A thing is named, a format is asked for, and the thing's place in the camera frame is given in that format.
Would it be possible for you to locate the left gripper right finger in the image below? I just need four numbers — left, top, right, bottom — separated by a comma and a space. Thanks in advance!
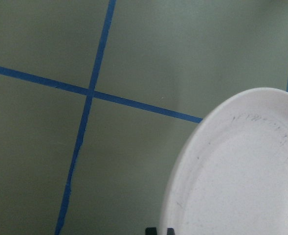
166, 228, 175, 235

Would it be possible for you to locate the pink plate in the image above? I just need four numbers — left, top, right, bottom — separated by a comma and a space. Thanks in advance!
157, 88, 288, 235

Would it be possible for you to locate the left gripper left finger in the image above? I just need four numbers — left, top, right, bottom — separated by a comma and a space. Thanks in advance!
145, 227, 157, 235

